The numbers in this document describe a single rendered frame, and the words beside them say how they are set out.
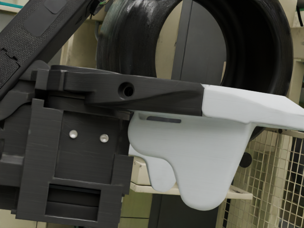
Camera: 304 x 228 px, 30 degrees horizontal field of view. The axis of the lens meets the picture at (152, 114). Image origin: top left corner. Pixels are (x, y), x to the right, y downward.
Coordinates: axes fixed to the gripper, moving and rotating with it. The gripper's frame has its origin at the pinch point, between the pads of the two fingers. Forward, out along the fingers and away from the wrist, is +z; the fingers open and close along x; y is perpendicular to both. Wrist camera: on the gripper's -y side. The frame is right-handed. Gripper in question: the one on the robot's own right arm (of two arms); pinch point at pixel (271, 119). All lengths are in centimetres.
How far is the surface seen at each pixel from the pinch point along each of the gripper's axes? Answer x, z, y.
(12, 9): -170, -39, -43
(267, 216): -168, 62, 18
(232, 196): -125, 35, 10
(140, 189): -117, 8, 11
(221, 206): -169, 45, 16
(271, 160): -169, 61, -2
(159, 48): -151, 12, -34
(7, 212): -182, -31, 29
